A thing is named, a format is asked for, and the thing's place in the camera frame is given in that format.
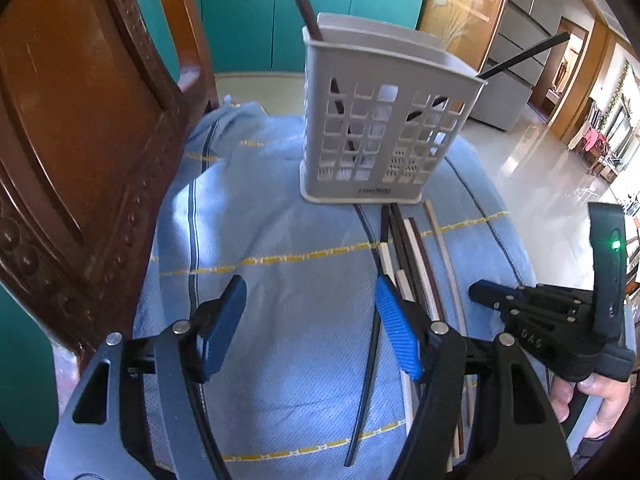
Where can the white plastic utensil basket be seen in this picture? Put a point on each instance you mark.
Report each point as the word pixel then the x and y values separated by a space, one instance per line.
pixel 314 110

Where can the wooden door frame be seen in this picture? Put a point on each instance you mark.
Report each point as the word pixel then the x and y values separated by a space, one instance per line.
pixel 585 90

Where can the person's right hand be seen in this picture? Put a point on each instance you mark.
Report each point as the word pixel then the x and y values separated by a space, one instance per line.
pixel 612 405

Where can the green garland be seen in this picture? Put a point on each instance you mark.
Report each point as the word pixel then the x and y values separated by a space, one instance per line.
pixel 617 90

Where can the pink cloth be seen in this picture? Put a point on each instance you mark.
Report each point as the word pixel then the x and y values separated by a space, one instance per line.
pixel 594 141

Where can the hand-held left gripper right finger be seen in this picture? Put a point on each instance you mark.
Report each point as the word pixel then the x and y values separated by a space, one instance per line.
pixel 395 330

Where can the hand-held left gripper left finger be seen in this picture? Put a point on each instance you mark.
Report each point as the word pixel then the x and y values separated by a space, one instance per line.
pixel 225 325

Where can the black chopstick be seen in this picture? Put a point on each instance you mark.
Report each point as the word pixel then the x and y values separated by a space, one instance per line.
pixel 362 400
pixel 525 55

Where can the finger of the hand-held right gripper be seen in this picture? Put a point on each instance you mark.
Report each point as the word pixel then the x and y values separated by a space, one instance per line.
pixel 530 300

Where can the teal kitchen cabinet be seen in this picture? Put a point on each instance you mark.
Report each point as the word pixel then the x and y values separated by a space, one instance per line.
pixel 25 360
pixel 240 20

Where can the dark brown chopstick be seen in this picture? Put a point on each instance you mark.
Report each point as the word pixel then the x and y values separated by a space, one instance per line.
pixel 300 0

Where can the light blue striped cloth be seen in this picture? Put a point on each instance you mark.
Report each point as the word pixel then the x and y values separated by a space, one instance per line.
pixel 280 240

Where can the carved wooden chair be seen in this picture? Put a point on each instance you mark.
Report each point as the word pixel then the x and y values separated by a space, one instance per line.
pixel 75 110

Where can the bundle of chopsticks on cloth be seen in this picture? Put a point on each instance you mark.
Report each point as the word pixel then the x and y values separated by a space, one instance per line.
pixel 445 260

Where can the wooden framed glass partition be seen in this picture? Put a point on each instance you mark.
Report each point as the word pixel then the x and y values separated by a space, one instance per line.
pixel 500 5

